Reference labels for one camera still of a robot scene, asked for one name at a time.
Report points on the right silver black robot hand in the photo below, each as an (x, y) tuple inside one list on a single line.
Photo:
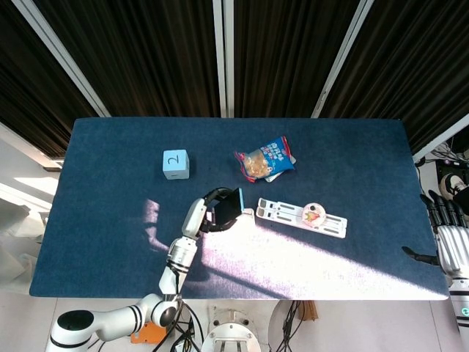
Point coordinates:
[(454, 245)]

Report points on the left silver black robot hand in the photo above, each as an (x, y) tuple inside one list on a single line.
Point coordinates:
[(194, 218)]

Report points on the black smartphone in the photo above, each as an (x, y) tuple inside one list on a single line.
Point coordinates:
[(229, 207)]

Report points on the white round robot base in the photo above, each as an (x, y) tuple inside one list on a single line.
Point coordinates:
[(231, 335)]

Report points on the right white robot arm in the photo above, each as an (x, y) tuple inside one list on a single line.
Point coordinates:
[(461, 304)]

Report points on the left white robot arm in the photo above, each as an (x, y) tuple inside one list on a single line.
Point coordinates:
[(110, 319)]

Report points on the small white phone stand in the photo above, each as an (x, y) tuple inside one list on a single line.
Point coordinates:
[(248, 212)]

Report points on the orange device box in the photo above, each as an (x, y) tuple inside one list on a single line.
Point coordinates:
[(151, 334)]

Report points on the light blue numbered cube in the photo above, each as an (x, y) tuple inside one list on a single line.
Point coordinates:
[(176, 165)]

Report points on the white black sneaker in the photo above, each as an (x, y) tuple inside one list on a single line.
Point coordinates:
[(448, 183)]

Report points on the white flat tray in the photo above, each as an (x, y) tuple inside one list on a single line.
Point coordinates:
[(278, 212)]

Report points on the white packet under snack bag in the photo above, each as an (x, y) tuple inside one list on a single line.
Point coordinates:
[(273, 178)]

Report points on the blue snack bag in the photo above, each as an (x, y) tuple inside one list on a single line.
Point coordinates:
[(267, 157)]

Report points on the round pink cartoon badge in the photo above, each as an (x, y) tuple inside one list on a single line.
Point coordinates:
[(313, 213)]

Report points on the dark blue felt table cover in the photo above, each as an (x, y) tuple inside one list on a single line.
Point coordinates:
[(329, 165)]

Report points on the brown wooden piece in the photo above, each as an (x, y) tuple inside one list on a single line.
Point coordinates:
[(309, 311)]

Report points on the black pleated curtain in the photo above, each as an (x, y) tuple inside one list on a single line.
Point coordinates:
[(128, 55), (410, 66), (29, 91), (286, 55)]

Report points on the white window frame post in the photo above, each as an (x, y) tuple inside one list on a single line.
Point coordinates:
[(62, 55), (224, 55), (439, 139), (340, 58)]

